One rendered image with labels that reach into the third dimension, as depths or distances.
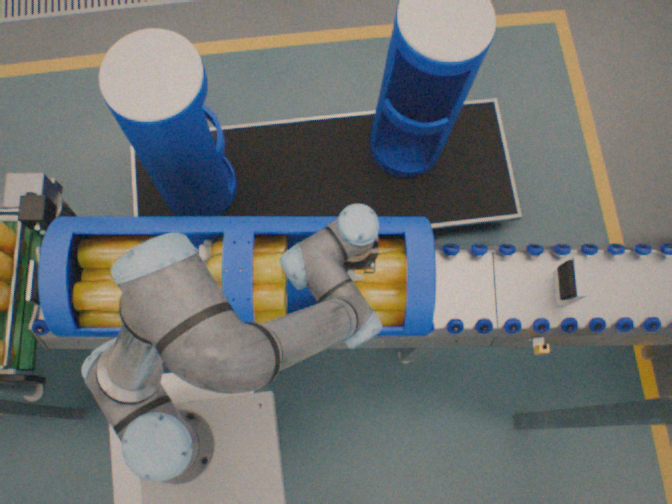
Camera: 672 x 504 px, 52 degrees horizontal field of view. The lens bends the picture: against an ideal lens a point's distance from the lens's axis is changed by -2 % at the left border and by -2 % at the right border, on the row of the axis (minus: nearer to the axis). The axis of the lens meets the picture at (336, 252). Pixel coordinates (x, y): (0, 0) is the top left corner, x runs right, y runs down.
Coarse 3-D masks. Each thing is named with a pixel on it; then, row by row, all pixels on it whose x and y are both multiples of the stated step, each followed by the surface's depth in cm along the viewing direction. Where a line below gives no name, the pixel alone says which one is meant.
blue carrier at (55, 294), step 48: (48, 240) 152; (192, 240) 175; (240, 240) 153; (288, 240) 176; (432, 240) 155; (48, 288) 149; (240, 288) 151; (288, 288) 178; (432, 288) 153; (96, 336) 160
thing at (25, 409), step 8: (0, 400) 189; (8, 400) 194; (0, 408) 189; (8, 408) 194; (16, 408) 200; (24, 408) 205; (32, 408) 212; (40, 408) 218; (48, 408) 225; (56, 408) 232; (64, 408) 240; (72, 408) 249; (32, 416) 214; (40, 416) 218; (48, 416) 225; (56, 416) 232; (64, 416) 240; (72, 416) 248; (80, 416) 257
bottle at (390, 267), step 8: (384, 256) 158; (392, 256) 158; (400, 256) 158; (376, 264) 157; (384, 264) 157; (392, 264) 157; (400, 264) 157; (360, 272) 157; (376, 272) 157; (384, 272) 157; (392, 272) 157; (400, 272) 157; (360, 280) 158; (368, 280) 158; (376, 280) 158; (384, 280) 158; (392, 280) 158; (400, 280) 158
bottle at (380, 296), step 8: (360, 288) 160; (368, 288) 160; (376, 288) 160; (384, 288) 160; (392, 288) 160; (400, 288) 160; (368, 296) 159; (376, 296) 159; (384, 296) 159; (392, 296) 159; (400, 296) 159; (376, 304) 160; (384, 304) 160; (392, 304) 160; (400, 304) 160
